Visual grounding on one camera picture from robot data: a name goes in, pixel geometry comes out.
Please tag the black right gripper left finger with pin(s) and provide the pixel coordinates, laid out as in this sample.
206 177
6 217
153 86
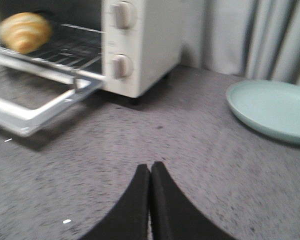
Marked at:
128 219

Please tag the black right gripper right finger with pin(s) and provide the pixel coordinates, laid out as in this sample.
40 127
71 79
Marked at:
173 216

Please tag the orange striped croissant bread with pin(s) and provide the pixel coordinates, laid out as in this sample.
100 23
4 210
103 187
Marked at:
25 32

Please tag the lower oven knob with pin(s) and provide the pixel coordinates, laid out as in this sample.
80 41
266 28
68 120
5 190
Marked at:
122 66

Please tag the oven knob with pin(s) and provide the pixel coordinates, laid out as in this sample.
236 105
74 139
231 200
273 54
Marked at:
124 14
122 66

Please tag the oven glass door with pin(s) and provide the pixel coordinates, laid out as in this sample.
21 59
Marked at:
25 121

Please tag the white toaster oven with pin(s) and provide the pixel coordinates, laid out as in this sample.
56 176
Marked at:
153 44

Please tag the upper oven knob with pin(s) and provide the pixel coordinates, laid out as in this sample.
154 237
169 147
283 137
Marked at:
124 14

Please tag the light green plate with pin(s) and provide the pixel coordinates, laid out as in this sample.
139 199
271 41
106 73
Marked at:
271 108

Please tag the grey curtain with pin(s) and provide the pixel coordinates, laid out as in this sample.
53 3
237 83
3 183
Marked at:
255 39

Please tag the metal wire oven rack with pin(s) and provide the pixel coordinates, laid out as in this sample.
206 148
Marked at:
69 47

